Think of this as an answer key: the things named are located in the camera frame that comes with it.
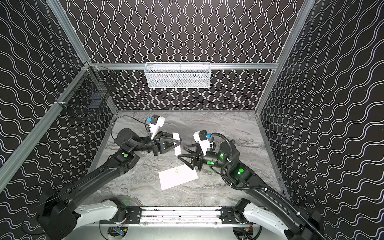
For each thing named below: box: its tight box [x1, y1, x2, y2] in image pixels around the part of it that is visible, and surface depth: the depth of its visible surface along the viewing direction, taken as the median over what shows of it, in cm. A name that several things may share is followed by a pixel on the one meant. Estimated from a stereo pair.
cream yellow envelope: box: [158, 164, 199, 191], surface depth 90 cm
